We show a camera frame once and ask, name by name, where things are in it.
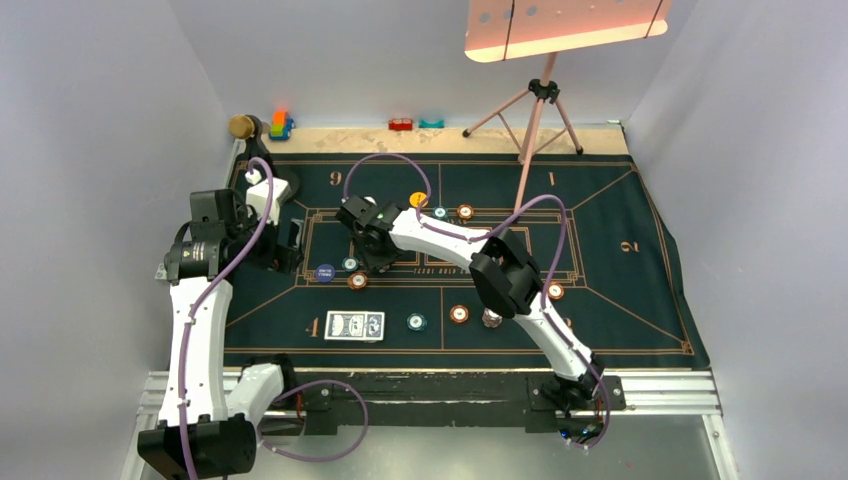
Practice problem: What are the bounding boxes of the orange poker chip stack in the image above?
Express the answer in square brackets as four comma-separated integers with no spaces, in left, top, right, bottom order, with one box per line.
[449,305,470,324]

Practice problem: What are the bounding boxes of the pink perforated board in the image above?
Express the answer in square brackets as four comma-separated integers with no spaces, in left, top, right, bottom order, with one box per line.
[464,0,672,63]

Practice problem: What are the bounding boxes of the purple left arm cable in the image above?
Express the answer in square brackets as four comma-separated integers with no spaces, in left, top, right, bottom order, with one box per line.
[177,156,370,480]

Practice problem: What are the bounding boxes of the pink tripod stand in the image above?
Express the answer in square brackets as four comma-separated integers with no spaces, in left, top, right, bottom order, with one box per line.
[462,52,584,213]

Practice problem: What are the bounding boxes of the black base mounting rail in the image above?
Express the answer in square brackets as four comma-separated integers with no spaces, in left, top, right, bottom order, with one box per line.
[261,368,626,436]

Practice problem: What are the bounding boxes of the green poker chip stack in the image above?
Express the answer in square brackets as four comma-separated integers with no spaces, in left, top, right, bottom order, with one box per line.
[406,313,428,332]

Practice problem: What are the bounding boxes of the pink white poker chip stack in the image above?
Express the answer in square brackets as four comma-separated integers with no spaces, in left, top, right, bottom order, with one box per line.
[482,308,503,328]

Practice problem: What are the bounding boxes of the purple small blind button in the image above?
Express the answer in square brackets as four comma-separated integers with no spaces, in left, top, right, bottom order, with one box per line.
[314,264,337,284]

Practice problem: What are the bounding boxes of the teal toy block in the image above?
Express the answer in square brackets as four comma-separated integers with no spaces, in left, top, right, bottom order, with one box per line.
[418,118,445,129]

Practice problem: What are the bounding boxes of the blue playing card deck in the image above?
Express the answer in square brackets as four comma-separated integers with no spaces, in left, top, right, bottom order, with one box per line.
[324,310,385,342]

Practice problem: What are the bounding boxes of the black microphone stand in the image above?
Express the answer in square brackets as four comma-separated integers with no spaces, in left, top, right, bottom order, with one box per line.
[244,136,302,201]

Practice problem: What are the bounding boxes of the colourful toy block stack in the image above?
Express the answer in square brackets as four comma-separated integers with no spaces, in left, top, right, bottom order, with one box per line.
[268,110,294,141]

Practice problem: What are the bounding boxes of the green poker table mat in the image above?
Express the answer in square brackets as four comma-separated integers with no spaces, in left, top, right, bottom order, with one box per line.
[225,153,710,369]

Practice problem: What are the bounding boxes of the yellow dealer button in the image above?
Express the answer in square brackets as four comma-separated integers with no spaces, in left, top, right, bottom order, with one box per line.
[408,191,429,209]

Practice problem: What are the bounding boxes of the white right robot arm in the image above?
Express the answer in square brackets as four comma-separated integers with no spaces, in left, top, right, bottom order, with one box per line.
[335,196,608,407]

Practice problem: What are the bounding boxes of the red toy block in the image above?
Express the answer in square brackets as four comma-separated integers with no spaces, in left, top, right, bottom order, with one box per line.
[387,117,415,131]

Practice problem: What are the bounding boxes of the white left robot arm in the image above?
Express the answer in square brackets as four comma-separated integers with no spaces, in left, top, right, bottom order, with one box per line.
[137,185,298,479]

